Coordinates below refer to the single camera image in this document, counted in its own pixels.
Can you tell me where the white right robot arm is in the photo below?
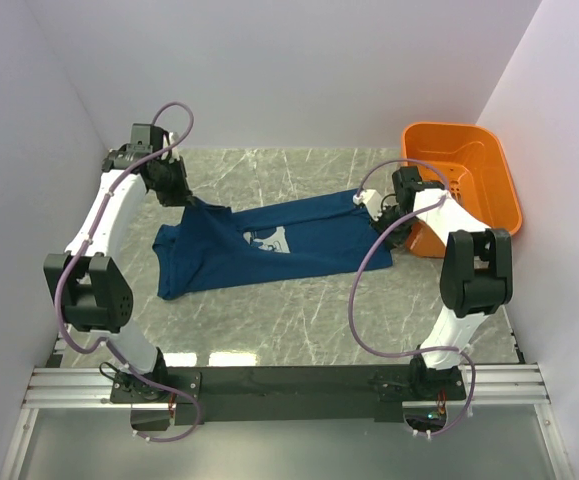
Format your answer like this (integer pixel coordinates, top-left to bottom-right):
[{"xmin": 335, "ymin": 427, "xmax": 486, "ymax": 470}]
[{"xmin": 354, "ymin": 166, "xmax": 513, "ymax": 399}]

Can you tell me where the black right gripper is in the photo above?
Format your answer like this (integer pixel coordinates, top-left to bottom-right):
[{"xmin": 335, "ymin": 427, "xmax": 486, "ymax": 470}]
[{"xmin": 369, "ymin": 204, "xmax": 419, "ymax": 251}]

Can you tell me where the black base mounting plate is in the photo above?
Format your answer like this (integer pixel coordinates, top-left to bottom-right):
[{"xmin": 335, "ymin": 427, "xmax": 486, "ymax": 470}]
[{"xmin": 110, "ymin": 361, "xmax": 467, "ymax": 425}]

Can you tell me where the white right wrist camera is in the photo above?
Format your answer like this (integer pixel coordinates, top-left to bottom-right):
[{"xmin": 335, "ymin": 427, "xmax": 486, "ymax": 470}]
[{"xmin": 353, "ymin": 189, "xmax": 383, "ymax": 222}]

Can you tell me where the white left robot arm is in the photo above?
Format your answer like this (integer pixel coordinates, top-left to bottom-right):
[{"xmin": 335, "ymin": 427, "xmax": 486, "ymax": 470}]
[{"xmin": 43, "ymin": 123, "xmax": 195, "ymax": 402}]

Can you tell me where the orange plastic basket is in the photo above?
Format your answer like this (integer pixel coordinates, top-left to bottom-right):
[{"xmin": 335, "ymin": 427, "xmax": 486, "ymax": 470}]
[{"xmin": 401, "ymin": 122, "xmax": 523, "ymax": 235}]

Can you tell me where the blue t shirt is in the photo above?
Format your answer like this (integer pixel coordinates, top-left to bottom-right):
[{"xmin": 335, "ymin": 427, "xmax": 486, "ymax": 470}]
[{"xmin": 153, "ymin": 190, "xmax": 378, "ymax": 300}]

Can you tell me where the aluminium frame rail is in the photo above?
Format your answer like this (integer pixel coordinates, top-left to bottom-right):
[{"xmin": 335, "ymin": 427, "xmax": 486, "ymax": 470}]
[{"xmin": 22, "ymin": 364, "xmax": 551, "ymax": 409}]

